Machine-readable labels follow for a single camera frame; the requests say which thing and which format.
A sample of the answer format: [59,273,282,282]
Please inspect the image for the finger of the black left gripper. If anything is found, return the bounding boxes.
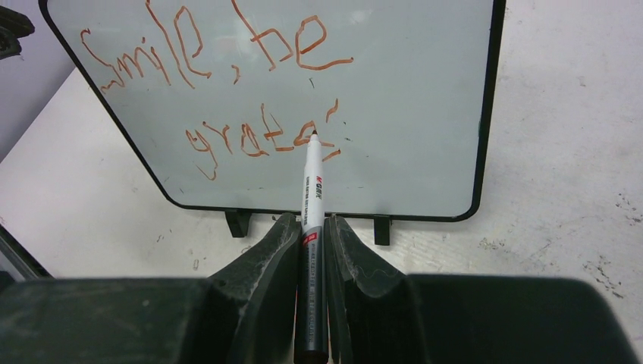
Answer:
[1,6,35,60]

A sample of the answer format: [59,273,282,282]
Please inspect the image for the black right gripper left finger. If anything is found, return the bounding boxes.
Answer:
[1,213,301,363]

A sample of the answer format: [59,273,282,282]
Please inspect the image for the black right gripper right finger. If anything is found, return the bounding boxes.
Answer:
[324,216,637,363]

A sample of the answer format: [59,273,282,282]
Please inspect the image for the black framed whiteboard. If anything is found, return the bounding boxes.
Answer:
[39,1,505,233]

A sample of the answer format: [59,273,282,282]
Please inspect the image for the white marker pen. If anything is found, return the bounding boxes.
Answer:
[294,131,329,363]

